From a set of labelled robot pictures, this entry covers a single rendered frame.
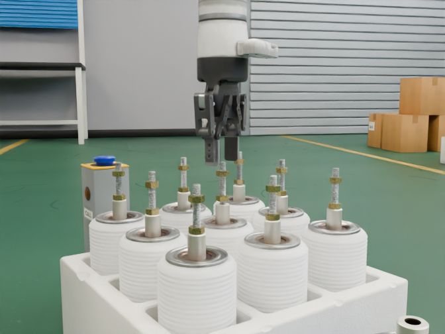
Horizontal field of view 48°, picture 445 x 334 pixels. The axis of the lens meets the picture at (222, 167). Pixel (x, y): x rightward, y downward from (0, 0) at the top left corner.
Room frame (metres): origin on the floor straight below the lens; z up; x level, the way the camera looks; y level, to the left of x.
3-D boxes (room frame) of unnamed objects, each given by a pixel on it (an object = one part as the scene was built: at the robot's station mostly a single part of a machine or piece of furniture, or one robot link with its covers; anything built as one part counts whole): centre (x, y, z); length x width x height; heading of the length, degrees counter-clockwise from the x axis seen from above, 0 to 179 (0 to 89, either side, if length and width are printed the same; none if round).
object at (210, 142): (0.70, 0.02, 0.38); 0.03 x 0.01 x 0.05; 155
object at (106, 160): (0.94, 0.23, 0.32); 0.04 x 0.04 x 0.02
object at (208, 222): (0.74, 0.00, 0.25); 0.08 x 0.08 x 0.01
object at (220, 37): (0.73, -0.02, 0.53); 0.11 x 0.09 x 0.06; 65
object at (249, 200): (0.90, -0.03, 0.25); 0.08 x 0.08 x 0.01
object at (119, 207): (0.77, 0.16, 0.26); 0.02 x 0.02 x 0.03
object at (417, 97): (4.15, -1.66, 0.45); 0.30 x 0.24 x 0.30; 14
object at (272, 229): (0.64, -0.07, 0.26); 0.02 x 0.02 x 0.03
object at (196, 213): (0.57, 0.03, 0.30); 0.01 x 0.01 x 0.08
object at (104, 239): (0.77, 0.16, 0.16); 0.10 x 0.10 x 0.18
